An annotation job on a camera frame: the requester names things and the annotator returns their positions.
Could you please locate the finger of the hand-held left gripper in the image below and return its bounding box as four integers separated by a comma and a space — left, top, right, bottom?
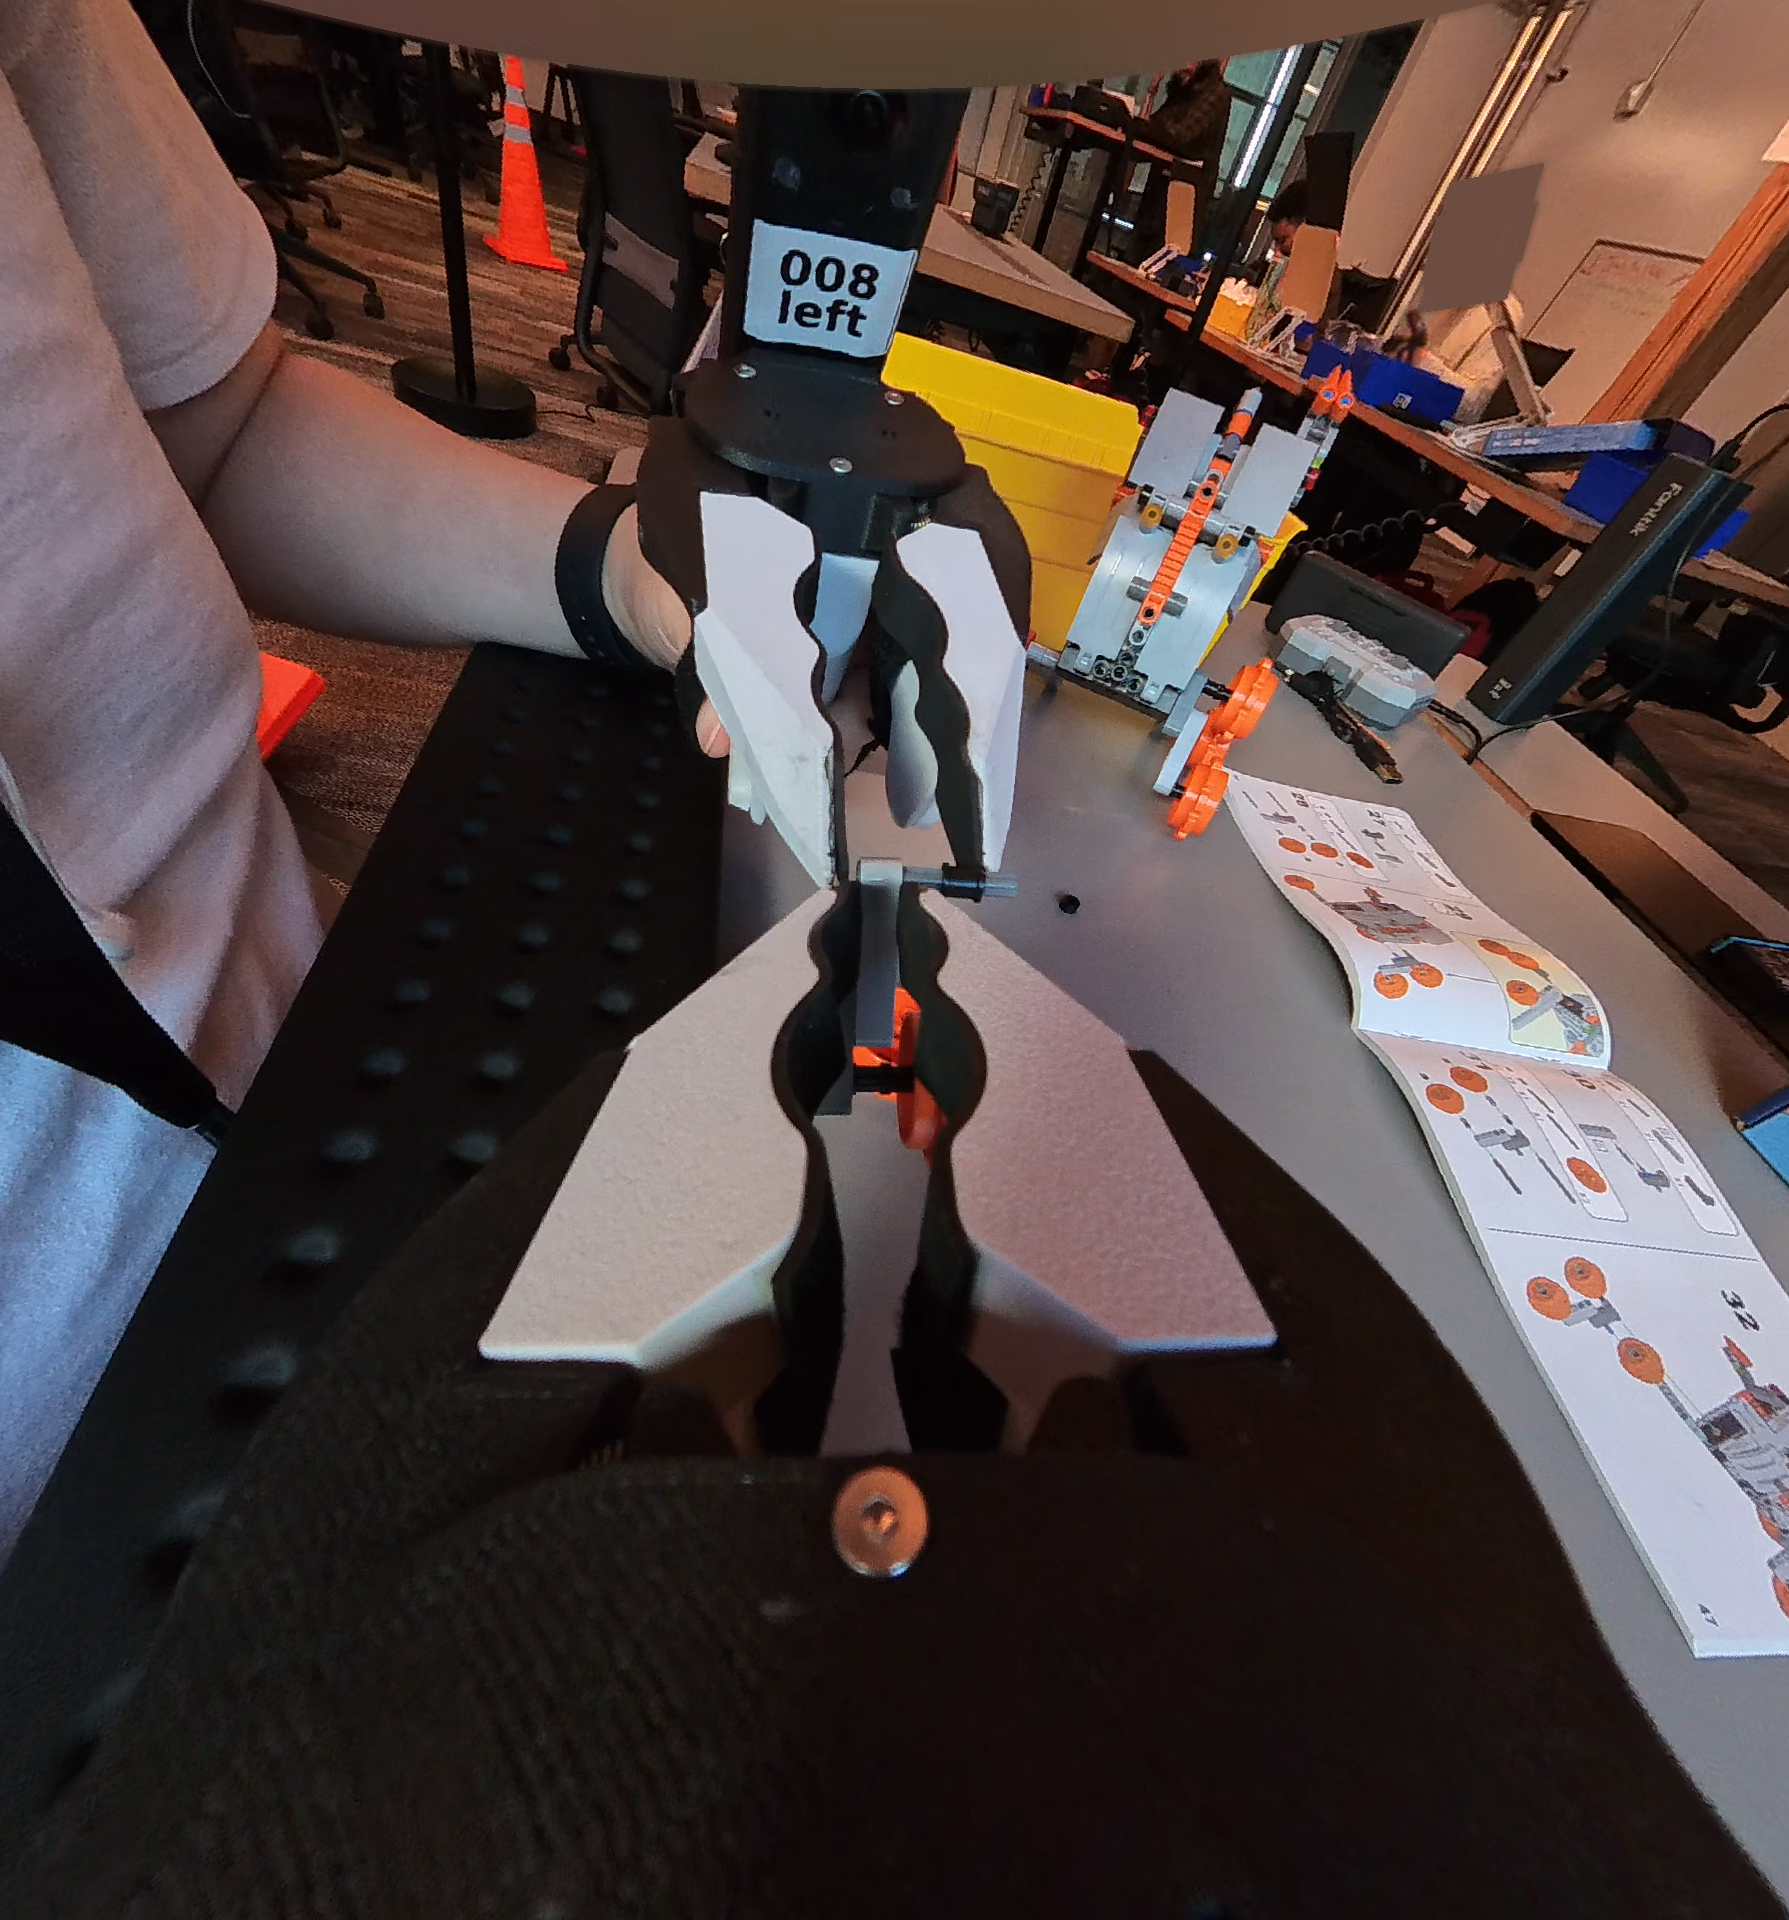
871, 517, 1034, 891
691, 492, 852, 891

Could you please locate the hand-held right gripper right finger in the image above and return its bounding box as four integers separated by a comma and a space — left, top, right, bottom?
900, 888, 1277, 1455

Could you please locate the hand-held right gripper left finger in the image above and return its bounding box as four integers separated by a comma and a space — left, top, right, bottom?
479, 886, 854, 1453

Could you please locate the grey beam with orange wheels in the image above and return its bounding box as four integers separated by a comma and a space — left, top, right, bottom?
816, 858, 947, 1154

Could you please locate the person's left forearm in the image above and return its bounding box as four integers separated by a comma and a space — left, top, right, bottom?
145, 322, 604, 661

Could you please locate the grey desk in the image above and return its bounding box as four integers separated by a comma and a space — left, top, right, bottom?
713, 599, 1789, 1920

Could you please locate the person's left hand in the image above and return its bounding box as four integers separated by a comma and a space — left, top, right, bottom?
601, 503, 737, 758

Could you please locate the grey and orange toy robot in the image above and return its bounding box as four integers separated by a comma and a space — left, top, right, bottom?
1061, 368, 1361, 843

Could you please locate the yellow plastic bin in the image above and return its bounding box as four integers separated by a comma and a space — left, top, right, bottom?
883, 334, 1309, 661

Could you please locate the black office chair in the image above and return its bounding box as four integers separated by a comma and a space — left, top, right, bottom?
548, 68, 747, 414
189, 0, 386, 340

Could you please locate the black wristband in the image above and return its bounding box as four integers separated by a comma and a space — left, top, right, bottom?
552, 481, 648, 672

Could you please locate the grey background table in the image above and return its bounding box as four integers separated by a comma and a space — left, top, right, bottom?
685, 132, 1139, 378

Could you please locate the orange traffic cone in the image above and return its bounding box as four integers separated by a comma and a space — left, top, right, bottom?
480, 51, 572, 275

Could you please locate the black perforated board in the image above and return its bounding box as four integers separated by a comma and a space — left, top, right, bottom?
0, 643, 732, 1803

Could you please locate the grey battery box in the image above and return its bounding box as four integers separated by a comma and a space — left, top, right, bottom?
1273, 612, 1437, 731

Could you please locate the black case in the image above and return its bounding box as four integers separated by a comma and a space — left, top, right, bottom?
1262, 549, 1474, 678

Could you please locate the black floor stand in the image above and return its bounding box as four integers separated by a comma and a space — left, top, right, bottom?
387, 41, 540, 442

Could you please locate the orange plastic block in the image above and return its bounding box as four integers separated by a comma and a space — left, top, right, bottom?
255, 651, 330, 766

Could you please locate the blue plastic bin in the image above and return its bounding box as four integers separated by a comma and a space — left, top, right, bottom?
1561, 450, 1751, 556
1299, 339, 1465, 422

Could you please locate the open instruction booklet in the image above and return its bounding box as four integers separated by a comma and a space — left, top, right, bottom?
1221, 769, 1789, 1658

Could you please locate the wooden work table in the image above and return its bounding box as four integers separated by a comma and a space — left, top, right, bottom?
1086, 247, 1789, 610

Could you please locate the flat blue tray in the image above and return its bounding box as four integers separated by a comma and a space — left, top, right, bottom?
1480, 420, 1662, 460

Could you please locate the black computer monitor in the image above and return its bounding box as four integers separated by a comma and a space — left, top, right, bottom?
1464, 450, 1757, 730

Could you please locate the person's pale shirt torso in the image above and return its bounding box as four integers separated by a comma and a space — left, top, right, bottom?
0, 0, 334, 1698

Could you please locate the black plug cable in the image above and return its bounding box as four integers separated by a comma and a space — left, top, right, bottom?
1291, 667, 1413, 789

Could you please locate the black shoulder strap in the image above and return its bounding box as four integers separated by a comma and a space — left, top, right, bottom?
0, 706, 236, 1149

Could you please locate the wooden post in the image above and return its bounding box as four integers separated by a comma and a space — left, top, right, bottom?
1585, 157, 1789, 428

